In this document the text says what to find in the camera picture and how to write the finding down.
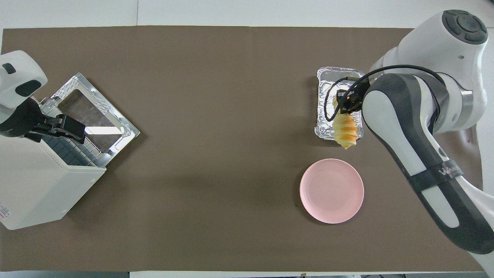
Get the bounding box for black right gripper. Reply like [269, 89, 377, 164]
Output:
[337, 79, 371, 115]

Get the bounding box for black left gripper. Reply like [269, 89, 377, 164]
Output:
[0, 98, 86, 144]

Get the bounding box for golden ridged bread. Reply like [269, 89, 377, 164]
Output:
[333, 98, 359, 150]

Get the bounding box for aluminium foil tray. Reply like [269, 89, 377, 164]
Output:
[315, 67, 365, 141]

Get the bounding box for white toaster oven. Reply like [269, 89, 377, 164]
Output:
[0, 127, 107, 231]

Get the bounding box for glass oven door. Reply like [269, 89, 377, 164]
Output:
[40, 73, 140, 167]

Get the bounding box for pink round plate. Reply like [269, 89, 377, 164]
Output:
[299, 158, 365, 224]

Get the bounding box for brown table mat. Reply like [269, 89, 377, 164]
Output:
[0, 26, 491, 272]

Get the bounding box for oven wire rack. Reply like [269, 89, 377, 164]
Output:
[41, 131, 103, 167]

